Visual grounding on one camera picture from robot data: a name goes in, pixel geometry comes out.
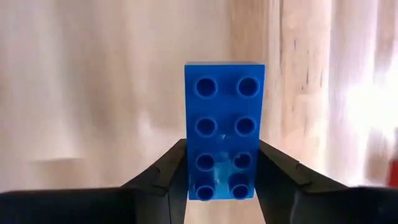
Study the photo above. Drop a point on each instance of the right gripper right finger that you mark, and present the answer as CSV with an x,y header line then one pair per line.
x,y
326,205

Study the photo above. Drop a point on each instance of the large blue toy block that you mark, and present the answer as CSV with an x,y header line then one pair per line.
x,y
224,109

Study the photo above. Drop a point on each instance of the small red toy block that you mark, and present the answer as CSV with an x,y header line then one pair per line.
x,y
394,172

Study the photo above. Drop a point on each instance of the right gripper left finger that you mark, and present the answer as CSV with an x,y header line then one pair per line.
x,y
93,207

